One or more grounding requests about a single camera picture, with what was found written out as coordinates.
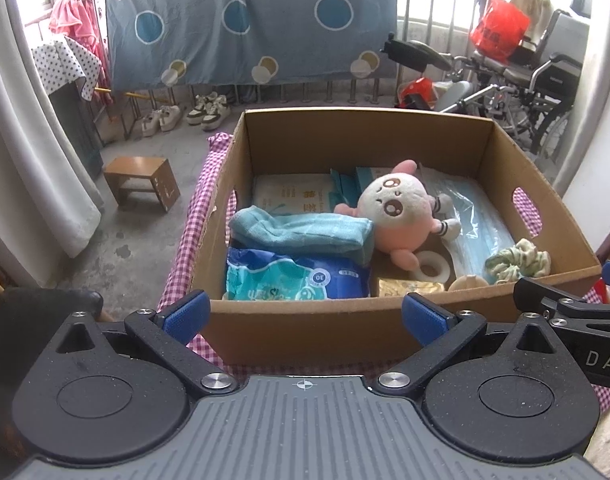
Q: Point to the yellow pole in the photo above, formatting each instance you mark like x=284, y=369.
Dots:
x=135, y=95

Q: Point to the blue face mask pack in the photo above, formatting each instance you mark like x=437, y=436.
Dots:
x=480, y=220

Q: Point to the beige round puff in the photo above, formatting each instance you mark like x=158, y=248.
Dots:
x=467, y=282

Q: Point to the beige towel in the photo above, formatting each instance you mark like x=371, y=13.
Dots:
x=535, y=2

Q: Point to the polka dot cloth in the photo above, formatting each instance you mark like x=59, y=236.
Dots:
x=60, y=65

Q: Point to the pink hanging garment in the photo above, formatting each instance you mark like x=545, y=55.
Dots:
x=70, y=20

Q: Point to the teal cloth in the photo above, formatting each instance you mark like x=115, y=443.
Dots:
x=295, y=232

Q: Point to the pink plush toy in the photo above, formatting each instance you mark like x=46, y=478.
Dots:
x=400, y=230

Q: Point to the black padded seat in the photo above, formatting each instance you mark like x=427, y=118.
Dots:
x=415, y=52

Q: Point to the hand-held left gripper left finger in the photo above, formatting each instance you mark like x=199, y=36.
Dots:
x=182, y=315

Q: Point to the pairs of sneakers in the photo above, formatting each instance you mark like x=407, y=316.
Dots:
x=219, y=112

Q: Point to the gold packet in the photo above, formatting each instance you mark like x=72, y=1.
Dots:
x=405, y=287

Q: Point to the wooden stool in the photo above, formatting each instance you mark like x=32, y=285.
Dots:
x=135, y=166

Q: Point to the red plastic bag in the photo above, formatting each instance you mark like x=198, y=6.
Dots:
x=500, y=35

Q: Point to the green scrunchie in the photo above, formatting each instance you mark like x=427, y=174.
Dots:
x=530, y=260

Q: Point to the grey curtain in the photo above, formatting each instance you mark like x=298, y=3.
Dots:
x=585, y=110

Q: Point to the dark cabinet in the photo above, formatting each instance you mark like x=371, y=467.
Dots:
x=80, y=135

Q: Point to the blue wet wipes pack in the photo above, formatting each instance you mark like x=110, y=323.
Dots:
x=295, y=280

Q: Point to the cardboard box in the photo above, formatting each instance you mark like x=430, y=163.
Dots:
x=310, y=325

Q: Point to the green white sneaker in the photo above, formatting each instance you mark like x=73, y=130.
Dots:
x=199, y=110

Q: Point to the wheelchair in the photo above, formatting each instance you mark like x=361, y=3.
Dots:
x=560, y=35

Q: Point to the blue printed sheet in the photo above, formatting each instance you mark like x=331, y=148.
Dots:
x=285, y=40

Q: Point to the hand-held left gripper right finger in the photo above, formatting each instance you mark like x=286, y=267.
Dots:
x=427, y=317

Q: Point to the white curtain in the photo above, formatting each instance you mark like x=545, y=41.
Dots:
x=30, y=150

